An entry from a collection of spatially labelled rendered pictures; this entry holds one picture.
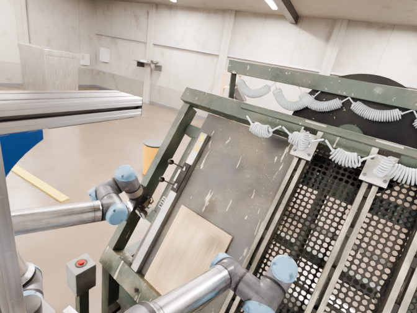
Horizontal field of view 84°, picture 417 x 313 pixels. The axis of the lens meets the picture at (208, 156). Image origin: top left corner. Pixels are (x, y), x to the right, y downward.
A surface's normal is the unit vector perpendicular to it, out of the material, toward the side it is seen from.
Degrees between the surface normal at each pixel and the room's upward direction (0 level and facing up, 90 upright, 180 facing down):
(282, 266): 28
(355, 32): 90
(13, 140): 90
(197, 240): 60
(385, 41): 90
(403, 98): 90
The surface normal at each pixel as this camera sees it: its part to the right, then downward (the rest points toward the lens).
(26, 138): 0.87, 0.32
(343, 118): -0.61, 0.19
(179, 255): -0.43, -0.30
